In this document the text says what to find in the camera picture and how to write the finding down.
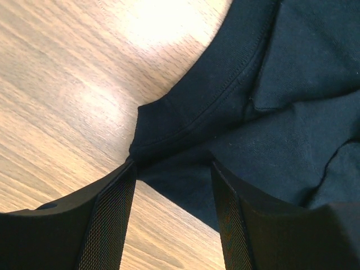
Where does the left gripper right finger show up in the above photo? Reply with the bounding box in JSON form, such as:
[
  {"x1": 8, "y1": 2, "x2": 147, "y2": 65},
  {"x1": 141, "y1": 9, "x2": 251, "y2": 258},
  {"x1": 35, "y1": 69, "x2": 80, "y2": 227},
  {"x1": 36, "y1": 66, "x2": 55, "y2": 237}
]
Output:
[{"x1": 211, "y1": 161, "x2": 359, "y2": 269}]

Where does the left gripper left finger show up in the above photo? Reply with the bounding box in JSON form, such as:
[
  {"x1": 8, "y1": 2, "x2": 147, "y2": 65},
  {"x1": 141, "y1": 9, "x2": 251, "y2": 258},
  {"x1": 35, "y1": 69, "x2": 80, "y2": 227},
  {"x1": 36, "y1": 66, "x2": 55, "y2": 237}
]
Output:
[{"x1": 1, "y1": 161, "x2": 136, "y2": 269}]

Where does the black t shirt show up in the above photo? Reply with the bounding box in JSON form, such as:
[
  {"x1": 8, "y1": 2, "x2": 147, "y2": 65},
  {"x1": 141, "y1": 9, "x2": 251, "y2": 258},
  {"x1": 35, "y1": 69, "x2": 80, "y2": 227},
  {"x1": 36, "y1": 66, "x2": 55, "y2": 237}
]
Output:
[{"x1": 129, "y1": 1, "x2": 359, "y2": 228}]

